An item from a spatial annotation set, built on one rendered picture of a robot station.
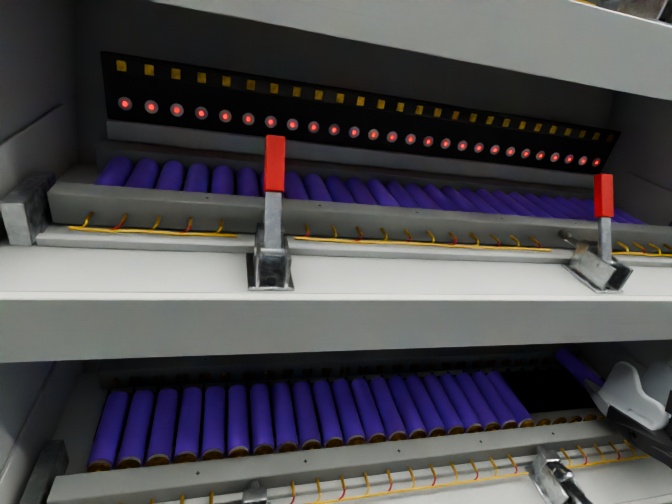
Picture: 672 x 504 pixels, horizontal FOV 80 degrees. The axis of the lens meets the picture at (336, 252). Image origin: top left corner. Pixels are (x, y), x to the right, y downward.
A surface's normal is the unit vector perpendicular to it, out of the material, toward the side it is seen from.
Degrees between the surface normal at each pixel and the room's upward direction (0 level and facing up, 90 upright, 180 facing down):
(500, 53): 111
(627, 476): 21
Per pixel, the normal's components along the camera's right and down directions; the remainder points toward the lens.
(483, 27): 0.22, 0.52
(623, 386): -0.96, -0.04
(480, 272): 0.18, -0.85
